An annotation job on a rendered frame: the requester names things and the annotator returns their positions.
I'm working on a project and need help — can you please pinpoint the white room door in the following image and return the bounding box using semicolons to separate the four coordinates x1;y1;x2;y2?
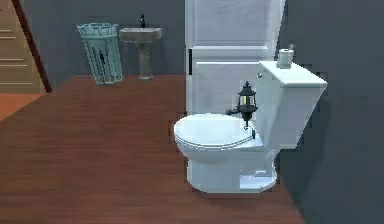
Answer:
184;0;288;117

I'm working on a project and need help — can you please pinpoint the grey pedestal sink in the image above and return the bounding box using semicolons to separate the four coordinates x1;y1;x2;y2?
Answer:
118;26;164;81

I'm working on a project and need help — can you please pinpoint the black lantern lamp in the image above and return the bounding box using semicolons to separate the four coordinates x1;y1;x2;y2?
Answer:
227;80;259;130

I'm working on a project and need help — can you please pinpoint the teal wire laundry basket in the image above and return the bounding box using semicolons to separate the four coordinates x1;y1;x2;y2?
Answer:
76;22;124;85

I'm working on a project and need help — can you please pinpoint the white toilet paper roll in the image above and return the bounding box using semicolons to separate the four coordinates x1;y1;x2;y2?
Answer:
276;43;296;70

